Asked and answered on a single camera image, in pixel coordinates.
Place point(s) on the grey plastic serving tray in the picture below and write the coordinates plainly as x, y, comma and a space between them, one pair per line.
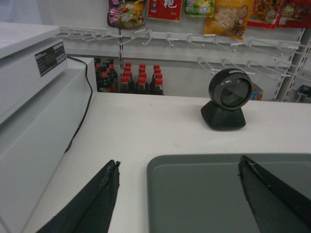
203, 193

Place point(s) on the white checkout counter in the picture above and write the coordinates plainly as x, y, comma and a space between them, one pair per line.
134, 129

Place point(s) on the white cash register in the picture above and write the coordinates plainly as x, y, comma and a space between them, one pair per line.
44, 98

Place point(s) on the red snack bag hanging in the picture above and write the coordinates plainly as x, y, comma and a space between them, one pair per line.
165, 9

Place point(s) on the black round barcode scanner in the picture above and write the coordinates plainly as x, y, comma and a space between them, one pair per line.
229, 90

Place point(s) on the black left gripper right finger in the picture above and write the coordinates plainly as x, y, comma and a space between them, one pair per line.
274, 196

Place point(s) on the red cap soy sauce bottles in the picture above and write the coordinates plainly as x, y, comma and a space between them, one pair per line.
109, 81

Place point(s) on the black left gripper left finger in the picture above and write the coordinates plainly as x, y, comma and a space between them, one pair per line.
90, 211

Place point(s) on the purple snack bag hanging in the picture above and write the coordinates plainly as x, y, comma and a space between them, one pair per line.
126, 14

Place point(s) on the yellow snack bag hanging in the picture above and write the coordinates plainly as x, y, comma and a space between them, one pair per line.
230, 17

